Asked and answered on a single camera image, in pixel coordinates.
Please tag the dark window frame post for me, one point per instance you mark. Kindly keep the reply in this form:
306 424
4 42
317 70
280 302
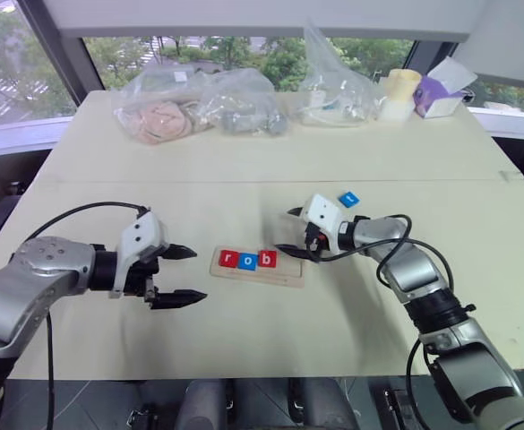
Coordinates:
60 58

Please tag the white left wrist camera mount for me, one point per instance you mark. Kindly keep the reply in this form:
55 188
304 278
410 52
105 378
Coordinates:
138 233

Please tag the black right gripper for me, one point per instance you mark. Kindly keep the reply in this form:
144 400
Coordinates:
316 242

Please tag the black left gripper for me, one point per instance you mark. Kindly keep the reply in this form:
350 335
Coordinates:
143 277

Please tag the plastic bag with grey parts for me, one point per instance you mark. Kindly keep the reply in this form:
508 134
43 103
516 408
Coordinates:
243 112

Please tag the wooden letter tray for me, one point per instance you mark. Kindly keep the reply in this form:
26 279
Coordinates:
284 274

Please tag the red letter r block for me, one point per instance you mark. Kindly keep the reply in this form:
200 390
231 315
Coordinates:
228 258

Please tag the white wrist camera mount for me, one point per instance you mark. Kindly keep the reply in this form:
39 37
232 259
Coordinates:
326 215
138 233

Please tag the blue letter t block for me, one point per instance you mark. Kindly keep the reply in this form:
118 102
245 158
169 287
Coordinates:
348 199

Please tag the plastic bag with pink items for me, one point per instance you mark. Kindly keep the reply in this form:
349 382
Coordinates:
160 114

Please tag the plastic bag with white items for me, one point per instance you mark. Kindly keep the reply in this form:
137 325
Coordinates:
333 94

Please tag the red letter b block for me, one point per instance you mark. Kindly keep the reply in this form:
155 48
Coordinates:
268 259

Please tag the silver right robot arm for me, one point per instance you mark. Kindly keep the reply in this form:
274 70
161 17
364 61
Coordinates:
416 269

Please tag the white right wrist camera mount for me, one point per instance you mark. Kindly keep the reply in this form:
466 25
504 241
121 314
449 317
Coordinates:
326 215

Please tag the purple and white box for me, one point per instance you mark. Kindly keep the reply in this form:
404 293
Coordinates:
440 96

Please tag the blue letter o block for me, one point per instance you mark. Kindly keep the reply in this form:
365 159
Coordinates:
247 261

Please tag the dark rounded shape under table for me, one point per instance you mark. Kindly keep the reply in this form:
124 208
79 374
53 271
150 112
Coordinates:
205 403

